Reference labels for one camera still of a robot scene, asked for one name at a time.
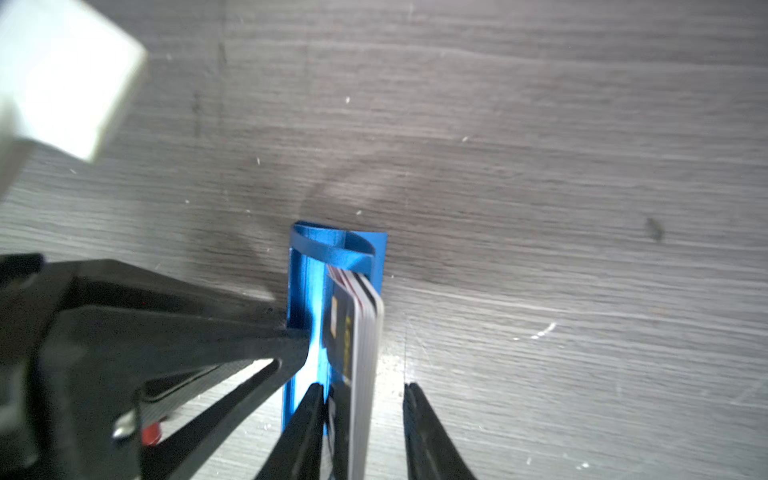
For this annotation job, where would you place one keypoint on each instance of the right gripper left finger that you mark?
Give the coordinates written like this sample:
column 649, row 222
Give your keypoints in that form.
column 111, row 371

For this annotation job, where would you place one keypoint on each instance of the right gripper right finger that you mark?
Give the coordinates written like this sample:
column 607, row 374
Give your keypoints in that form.
column 430, row 452

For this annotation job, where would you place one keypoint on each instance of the blue card box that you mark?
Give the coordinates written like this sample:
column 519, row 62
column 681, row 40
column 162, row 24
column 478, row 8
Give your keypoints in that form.
column 313, row 248

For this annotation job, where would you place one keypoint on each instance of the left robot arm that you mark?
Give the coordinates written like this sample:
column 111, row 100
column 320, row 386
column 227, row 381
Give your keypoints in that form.
column 68, row 75

